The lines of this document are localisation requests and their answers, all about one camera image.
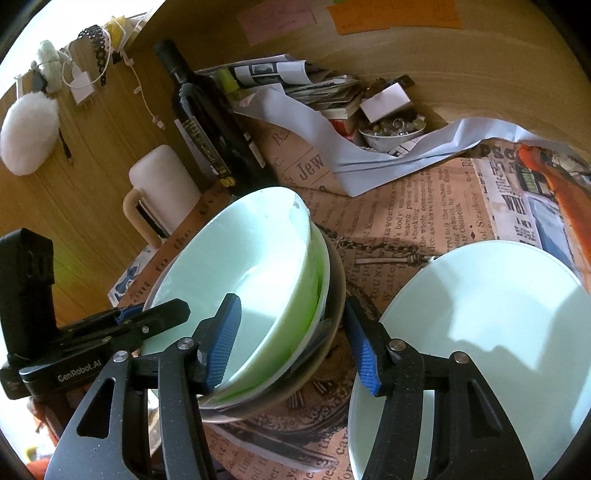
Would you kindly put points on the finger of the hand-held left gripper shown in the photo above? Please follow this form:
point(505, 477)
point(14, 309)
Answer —
point(129, 314)
point(171, 311)

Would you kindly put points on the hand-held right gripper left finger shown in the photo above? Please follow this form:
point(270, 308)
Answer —
point(226, 341)

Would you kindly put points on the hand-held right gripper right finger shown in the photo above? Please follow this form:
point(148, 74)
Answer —
point(364, 355)

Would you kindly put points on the pale pink bowl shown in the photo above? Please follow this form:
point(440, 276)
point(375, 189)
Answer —
point(338, 286)

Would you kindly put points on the mint green bowl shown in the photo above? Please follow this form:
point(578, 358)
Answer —
point(240, 258)

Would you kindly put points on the white bowl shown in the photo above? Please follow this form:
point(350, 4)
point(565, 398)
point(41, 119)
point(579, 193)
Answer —
point(325, 272)

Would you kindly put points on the mint green plate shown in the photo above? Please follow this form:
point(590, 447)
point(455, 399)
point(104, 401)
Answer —
point(485, 314)

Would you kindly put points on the person's left forearm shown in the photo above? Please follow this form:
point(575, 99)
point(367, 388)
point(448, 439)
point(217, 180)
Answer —
point(41, 464)

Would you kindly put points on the cream mug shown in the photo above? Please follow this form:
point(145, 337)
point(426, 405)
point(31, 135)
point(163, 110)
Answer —
point(159, 180)

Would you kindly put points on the white fluffy pompom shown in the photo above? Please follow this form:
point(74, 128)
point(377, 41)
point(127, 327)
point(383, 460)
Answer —
point(27, 134)

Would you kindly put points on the dark wine bottle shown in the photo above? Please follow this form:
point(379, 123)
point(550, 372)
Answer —
point(203, 120)

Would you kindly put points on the white charger plug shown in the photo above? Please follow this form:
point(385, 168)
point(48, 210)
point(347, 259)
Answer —
point(82, 90)

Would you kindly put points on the white paper sheet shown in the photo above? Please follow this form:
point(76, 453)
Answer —
point(300, 134)

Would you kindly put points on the small bowl of trinkets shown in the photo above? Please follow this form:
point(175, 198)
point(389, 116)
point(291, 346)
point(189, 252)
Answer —
point(392, 134)

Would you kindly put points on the white fuzzy headband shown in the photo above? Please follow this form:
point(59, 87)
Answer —
point(51, 64)

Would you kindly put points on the yellow green highlighter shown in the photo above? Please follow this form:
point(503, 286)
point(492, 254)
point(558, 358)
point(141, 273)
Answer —
point(227, 81)

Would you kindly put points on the black lace headband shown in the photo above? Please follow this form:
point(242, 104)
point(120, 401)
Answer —
point(99, 46)

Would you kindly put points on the small white card box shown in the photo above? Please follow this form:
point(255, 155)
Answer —
point(385, 101)

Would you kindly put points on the stack of newspapers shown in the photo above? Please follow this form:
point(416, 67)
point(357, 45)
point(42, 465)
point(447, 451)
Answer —
point(286, 74)

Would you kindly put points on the yellow hair accessory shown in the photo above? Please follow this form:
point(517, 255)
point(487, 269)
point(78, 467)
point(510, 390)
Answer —
point(119, 30)

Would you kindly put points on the wooden desk hutch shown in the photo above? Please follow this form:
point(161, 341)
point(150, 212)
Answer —
point(461, 83)

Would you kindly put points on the pink sticky note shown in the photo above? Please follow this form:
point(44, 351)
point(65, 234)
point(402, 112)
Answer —
point(277, 21)

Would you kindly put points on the orange sticky note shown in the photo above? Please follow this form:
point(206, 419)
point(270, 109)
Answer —
point(397, 16)

